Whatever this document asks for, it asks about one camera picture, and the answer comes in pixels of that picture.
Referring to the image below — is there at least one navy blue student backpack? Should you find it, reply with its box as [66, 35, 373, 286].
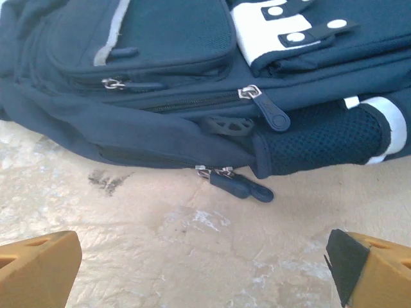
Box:
[0, 0, 411, 206]

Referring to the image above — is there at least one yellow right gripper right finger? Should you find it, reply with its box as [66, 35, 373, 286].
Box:
[323, 228, 411, 308]

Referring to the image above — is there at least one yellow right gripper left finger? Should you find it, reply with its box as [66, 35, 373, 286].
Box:
[0, 230, 83, 308]

